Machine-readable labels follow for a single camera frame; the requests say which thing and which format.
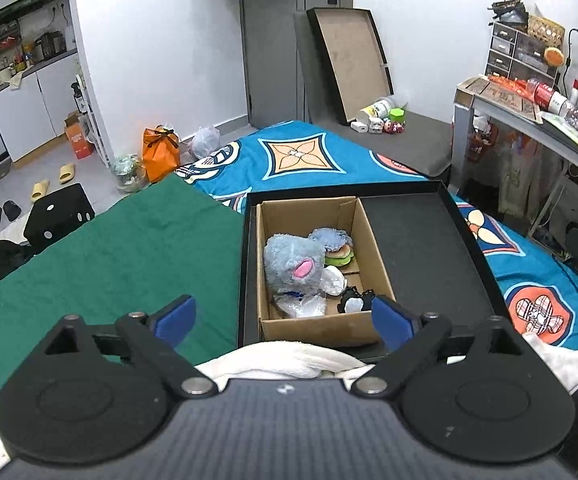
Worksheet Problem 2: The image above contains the white soft bundle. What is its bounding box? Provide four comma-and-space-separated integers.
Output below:
319, 266, 347, 297

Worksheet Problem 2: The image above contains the brown cardboard box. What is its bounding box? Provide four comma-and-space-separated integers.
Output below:
250, 196, 394, 348

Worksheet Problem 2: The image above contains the clear bubble wrap bag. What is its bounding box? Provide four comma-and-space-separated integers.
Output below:
274, 292, 327, 318

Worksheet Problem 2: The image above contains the blue-grey patterned cloth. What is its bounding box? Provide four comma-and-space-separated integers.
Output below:
307, 228, 353, 252

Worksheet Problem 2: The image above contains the grey fluffy plush toy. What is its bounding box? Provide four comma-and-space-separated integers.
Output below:
263, 234, 325, 295

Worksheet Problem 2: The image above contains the blue patterned blanket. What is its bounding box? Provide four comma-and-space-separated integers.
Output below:
176, 122, 578, 350

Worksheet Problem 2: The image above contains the black shallow tray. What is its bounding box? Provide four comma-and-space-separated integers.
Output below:
238, 181, 509, 363

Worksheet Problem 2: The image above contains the green cloth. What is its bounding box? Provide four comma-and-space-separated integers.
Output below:
0, 176, 244, 387

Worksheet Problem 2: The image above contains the hamburger plush toy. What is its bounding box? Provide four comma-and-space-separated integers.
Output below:
325, 244, 354, 268

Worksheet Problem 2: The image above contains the grey desk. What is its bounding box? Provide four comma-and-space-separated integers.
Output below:
449, 74, 578, 201

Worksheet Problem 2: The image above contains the black dice stool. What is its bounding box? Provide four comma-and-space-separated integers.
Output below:
24, 183, 95, 255

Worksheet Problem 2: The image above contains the orange gift bag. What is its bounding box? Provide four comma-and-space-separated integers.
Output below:
142, 125, 180, 183

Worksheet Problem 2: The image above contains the yellow slipper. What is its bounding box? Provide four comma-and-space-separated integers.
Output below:
59, 162, 75, 185
30, 179, 50, 204

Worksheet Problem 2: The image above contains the white plastic bag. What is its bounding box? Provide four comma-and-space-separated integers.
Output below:
189, 126, 222, 160

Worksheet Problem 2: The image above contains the grey drawer organizer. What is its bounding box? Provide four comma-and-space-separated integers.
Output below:
485, 22, 564, 86

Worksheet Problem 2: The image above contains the green round container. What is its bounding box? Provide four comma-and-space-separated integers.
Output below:
389, 107, 406, 124

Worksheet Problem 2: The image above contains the white plastic bottle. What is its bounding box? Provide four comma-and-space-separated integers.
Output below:
356, 96, 396, 122

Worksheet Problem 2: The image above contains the orange carton box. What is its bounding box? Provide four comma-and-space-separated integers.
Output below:
64, 112, 94, 159

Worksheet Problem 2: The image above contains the white towel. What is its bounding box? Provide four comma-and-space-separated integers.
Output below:
0, 333, 578, 468

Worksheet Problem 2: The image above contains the black beaded chain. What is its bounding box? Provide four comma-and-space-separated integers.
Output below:
336, 285, 378, 316

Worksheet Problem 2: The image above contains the leaning brown board frame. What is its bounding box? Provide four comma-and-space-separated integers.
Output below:
306, 6, 393, 126

